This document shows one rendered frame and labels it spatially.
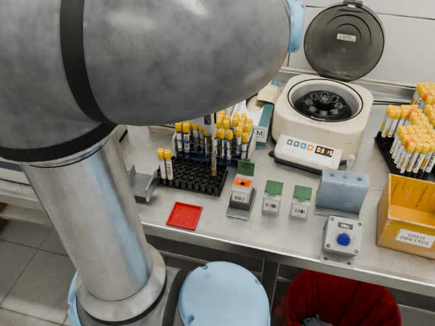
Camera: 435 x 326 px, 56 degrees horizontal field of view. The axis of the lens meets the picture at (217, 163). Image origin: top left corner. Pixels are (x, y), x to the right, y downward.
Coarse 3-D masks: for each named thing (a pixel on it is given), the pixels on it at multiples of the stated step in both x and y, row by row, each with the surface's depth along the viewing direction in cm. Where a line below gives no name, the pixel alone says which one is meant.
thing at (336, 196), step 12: (324, 168) 93; (324, 180) 90; (336, 180) 90; (348, 180) 90; (360, 180) 90; (324, 192) 93; (336, 192) 92; (348, 192) 91; (360, 192) 90; (324, 204) 95; (336, 204) 94; (348, 204) 94; (360, 204) 93; (336, 216) 95; (348, 216) 94
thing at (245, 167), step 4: (240, 160) 93; (244, 160) 92; (248, 160) 92; (240, 164) 93; (244, 164) 93; (248, 164) 93; (252, 164) 92; (240, 168) 94; (244, 168) 94; (248, 168) 93; (252, 168) 93; (240, 172) 95; (244, 172) 94; (248, 172) 94; (252, 172) 94; (252, 176) 94
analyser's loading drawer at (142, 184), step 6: (132, 168) 97; (132, 174) 98; (138, 174) 100; (144, 174) 100; (156, 174) 98; (132, 180) 98; (138, 180) 98; (144, 180) 98; (150, 180) 96; (156, 180) 99; (132, 186) 97; (138, 186) 97; (144, 186) 97; (150, 186) 96; (156, 186) 100; (138, 192) 96; (144, 192) 96; (150, 192) 96; (150, 198) 97
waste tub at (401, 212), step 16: (400, 176) 91; (384, 192) 93; (400, 192) 94; (416, 192) 92; (432, 192) 91; (384, 208) 89; (400, 208) 96; (416, 208) 96; (432, 208) 94; (384, 224) 86; (400, 224) 83; (416, 224) 81; (432, 224) 93; (384, 240) 88; (400, 240) 86; (416, 240) 85; (432, 240) 83; (432, 256) 86
